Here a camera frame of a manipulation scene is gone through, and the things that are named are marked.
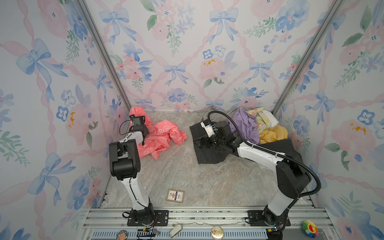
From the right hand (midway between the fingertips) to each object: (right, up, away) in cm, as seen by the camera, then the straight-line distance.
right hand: (199, 136), depth 86 cm
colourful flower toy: (+52, -43, -16) cm, 69 cm away
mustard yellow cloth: (+50, +1, +12) cm, 52 cm away
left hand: (-40, +4, +14) cm, 42 cm away
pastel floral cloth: (+47, +11, +19) cm, 52 cm away
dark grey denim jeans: (+10, -13, +9) cm, 19 cm away
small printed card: (-13, -32, -6) cm, 35 cm away
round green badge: (-36, -45, -17) cm, 60 cm away
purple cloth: (+32, +8, +15) cm, 36 cm away
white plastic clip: (-11, -43, -17) cm, 47 cm away
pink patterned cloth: (-23, +2, +4) cm, 24 cm away
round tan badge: (+8, -45, -16) cm, 48 cm away
